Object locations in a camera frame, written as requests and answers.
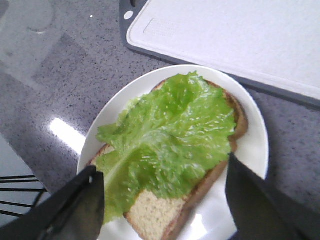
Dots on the green lettuce leaf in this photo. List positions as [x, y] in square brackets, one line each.
[165, 142]

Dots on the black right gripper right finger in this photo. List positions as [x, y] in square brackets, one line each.
[261, 212]

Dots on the white cutting board grey rim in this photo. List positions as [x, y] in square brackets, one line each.
[269, 45]

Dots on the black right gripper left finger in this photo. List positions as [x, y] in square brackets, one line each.
[75, 212]

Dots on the black wire rack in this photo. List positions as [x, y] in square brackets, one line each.
[19, 194]

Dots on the bottom toasted bread slice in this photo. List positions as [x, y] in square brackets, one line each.
[155, 218]

